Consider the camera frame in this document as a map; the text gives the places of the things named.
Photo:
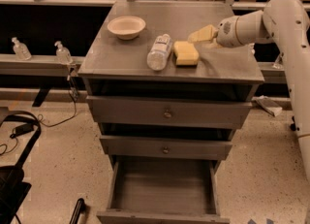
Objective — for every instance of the clear plastic water bottle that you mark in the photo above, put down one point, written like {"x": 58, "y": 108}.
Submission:
{"x": 158, "y": 56}

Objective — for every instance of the standing clear water bottle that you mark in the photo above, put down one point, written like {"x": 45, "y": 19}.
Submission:
{"x": 278, "y": 63}

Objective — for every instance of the grey box on floor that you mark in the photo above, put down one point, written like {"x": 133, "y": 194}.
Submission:
{"x": 268, "y": 105}

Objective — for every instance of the white paper bowl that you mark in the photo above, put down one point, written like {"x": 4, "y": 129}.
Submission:
{"x": 126, "y": 27}

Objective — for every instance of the bottom grey drawer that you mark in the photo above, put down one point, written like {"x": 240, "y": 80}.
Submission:
{"x": 162, "y": 191}

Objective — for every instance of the black tube bottom left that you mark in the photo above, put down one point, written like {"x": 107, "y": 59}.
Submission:
{"x": 78, "y": 210}

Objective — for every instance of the grey drawer cabinet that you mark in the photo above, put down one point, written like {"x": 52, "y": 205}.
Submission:
{"x": 113, "y": 67}

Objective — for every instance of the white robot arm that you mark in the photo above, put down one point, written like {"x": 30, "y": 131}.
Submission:
{"x": 285, "y": 24}

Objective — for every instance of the black power adapter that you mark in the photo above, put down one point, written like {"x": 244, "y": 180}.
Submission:
{"x": 21, "y": 130}

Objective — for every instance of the black chair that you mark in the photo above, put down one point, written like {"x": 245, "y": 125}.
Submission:
{"x": 12, "y": 188}

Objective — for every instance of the right clear pump bottle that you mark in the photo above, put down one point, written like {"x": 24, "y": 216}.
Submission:
{"x": 251, "y": 46}

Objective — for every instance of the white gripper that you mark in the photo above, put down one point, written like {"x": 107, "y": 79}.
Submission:
{"x": 227, "y": 33}

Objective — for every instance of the black caster leg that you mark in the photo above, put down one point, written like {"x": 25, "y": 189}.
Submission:
{"x": 292, "y": 126}

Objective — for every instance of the clear pump bottle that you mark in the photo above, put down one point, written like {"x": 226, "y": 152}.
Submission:
{"x": 251, "y": 46}
{"x": 63, "y": 54}
{"x": 21, "y": 50}

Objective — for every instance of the grey drawer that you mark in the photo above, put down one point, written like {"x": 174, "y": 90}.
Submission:
{"x": 168, "y": 112}
{"x": 165, "y": 148}
{"x": 162, "y": 191}

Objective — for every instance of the yellow sponge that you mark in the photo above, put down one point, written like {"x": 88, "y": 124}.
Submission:
{"x": 186, "y": 54}

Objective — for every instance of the middle grey drawer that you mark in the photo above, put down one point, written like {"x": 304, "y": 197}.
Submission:
{"x": 165, "y": 148}

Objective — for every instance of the top grey drawer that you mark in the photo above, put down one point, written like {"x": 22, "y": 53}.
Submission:
{"x": 168, "y": 112}

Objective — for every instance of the left clear pump bottle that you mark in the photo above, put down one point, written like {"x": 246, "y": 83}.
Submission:
{"x": 21, "y": 50}

